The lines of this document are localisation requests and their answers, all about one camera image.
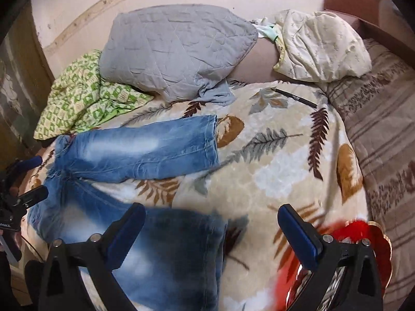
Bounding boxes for brown wooden wardrobe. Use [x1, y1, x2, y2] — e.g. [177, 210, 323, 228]
[1, 3, 54, 168]

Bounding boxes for green patterned quilt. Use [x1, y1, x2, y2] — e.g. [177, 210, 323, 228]
[34, 50, 153, 140]

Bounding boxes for beige leaf-pattern blanket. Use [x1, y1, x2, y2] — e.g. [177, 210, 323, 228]
[19, 79, 371, 311]

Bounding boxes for grey quilted pillow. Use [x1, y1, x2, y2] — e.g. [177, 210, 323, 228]
[99, 4, 258, 106]

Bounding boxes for blue denim jeans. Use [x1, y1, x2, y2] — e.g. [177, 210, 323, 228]
[27, 115, 227, 310]

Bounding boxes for cream patterned pillow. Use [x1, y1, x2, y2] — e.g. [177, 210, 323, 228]
[274, 9, 372, 83]

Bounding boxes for black pen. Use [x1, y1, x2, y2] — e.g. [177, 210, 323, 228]
[272, 88, 317, 110]

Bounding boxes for light green cloth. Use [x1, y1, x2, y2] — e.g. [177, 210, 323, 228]
[250, 17, 279, 42]

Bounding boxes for brown wooden headboard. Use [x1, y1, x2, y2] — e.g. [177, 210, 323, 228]
[323, 0, 414, 54]

